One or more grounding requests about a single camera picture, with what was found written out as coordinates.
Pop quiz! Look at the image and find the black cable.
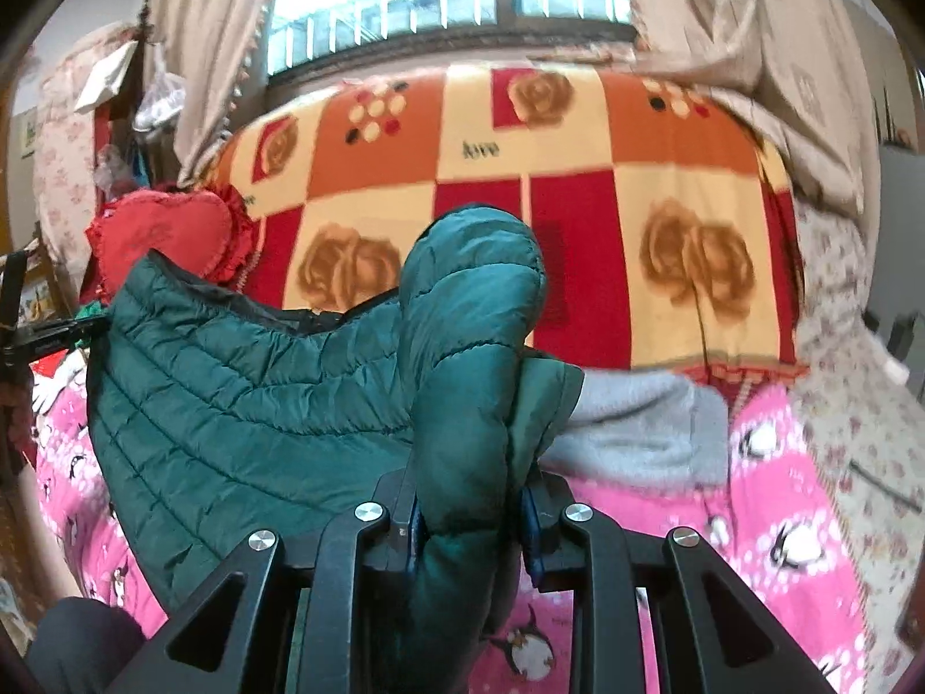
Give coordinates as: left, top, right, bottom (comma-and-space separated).
847, 457, 925, 508

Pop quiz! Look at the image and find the grey knit garment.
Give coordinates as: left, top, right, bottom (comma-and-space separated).
538, 368, 730, 489

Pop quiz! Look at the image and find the floral print bed sheet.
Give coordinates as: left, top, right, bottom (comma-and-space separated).
791, 201, 925, 670

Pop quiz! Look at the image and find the clear plastic bag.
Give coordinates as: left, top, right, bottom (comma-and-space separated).
132, 67, 190, 132

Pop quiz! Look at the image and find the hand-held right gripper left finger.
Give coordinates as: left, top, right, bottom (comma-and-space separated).
105, 466, 427, 694

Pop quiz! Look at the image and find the pink penguin print blanket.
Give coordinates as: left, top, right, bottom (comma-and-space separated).
32, 365, 868, 694

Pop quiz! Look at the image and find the white paper sheet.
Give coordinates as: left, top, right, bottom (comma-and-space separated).
72, 39, 140, 115

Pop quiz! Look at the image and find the red heart-shaped frilled pillow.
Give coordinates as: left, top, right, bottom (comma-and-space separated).
85, 184, 256, 305

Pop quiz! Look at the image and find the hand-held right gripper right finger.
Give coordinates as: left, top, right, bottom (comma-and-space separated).
516, 481, 832, 694

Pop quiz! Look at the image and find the green quilted puffer jacket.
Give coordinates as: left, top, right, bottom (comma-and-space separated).
85, 204, 585, 694

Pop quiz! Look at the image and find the person's dark trouser leg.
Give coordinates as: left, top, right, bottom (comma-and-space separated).
27, 596, 147, 694

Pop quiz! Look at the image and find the floral print fabric cover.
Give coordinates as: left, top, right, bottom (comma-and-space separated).
32, 21, 146, 290

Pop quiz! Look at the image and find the green cloth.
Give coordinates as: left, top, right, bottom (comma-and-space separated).
71, 300, 111, 342

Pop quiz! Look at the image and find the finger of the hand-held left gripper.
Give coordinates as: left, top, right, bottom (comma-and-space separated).
25, 314, 111, 357

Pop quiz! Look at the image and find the red orange rose print blanket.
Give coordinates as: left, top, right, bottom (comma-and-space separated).
198, 61, 806, 384

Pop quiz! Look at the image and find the beige curtain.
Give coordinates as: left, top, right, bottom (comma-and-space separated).
620, 0, 881, 222
145, 0, 290, 190

